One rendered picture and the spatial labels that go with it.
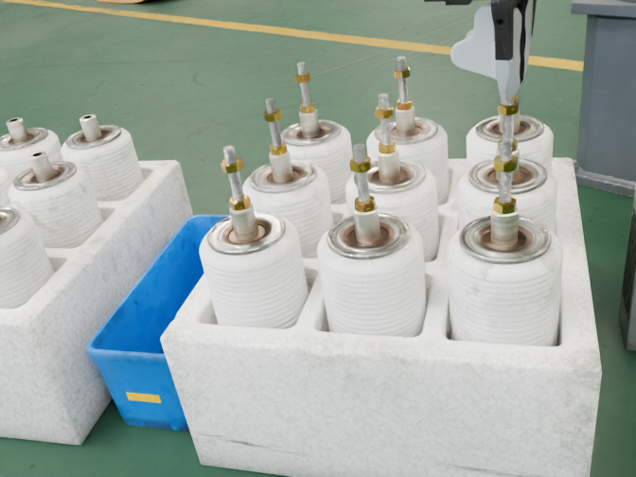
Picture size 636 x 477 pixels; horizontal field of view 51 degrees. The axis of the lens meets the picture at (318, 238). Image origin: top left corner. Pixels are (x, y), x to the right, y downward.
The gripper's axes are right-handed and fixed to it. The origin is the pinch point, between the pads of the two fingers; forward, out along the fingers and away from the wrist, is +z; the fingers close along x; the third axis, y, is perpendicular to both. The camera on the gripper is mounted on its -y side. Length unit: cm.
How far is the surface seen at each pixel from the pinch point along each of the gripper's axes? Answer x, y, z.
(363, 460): 22.1, 8.1, 30.1
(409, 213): 6.3, 8.7, 11.2
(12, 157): 9, 66, 10
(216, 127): -56, 86, 34
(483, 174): 0.6, 2.9, 9.0
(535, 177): 0.2, -2.1, 8.9
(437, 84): -92, 43, 34
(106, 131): 0, 56, 9
